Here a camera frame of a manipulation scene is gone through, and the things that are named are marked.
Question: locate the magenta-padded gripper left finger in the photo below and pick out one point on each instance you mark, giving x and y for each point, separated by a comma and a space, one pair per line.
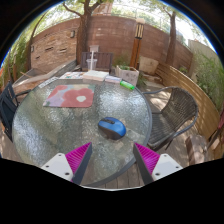
60, 164

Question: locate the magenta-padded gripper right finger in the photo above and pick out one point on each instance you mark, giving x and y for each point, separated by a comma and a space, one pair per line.
163, 165

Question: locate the blue and black computer mouse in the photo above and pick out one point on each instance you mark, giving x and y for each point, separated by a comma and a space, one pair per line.
111, 128

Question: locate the floral pink mouse pad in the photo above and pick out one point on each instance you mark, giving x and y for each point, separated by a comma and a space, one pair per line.
68, 96

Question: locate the brown wicker chair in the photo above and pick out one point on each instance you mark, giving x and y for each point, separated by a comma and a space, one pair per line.
173, 115

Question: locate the curved wooden slat fence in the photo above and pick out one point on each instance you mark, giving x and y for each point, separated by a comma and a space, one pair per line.
196, 100

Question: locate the black metal chair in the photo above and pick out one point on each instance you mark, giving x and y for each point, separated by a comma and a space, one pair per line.
6, 106

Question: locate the white licence plate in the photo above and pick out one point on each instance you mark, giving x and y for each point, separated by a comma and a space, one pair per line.
48, 82

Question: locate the green plastic case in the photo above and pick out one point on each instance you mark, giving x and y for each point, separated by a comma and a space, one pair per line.
127, 85

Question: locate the raised stone planter bed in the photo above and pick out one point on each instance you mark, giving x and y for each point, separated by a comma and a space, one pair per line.
36, 78

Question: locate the open white book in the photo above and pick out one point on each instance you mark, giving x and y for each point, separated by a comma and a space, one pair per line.
96, 75

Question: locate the concrete planter with plants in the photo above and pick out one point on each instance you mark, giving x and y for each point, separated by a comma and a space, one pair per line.
128, 75

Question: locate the small blue and white book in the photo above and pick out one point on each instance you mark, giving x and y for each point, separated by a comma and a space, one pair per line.
113, 79

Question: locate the beige stone block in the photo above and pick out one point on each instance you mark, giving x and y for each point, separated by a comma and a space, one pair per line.
148, 64

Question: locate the dark wooden slatted chair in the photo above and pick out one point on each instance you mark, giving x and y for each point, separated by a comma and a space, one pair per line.
105, 60

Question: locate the slim tree trunk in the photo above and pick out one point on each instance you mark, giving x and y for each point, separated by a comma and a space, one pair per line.
172, 40

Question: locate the large forked tree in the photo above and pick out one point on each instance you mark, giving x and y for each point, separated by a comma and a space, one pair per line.
83, 36

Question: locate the wooden garden lamp post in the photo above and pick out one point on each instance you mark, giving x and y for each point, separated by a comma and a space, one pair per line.
135, 50

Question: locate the black wall lamp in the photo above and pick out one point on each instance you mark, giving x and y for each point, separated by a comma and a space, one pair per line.
32, 48
72, 33

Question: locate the grey wall box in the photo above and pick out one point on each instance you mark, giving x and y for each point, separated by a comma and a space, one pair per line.
94, 48

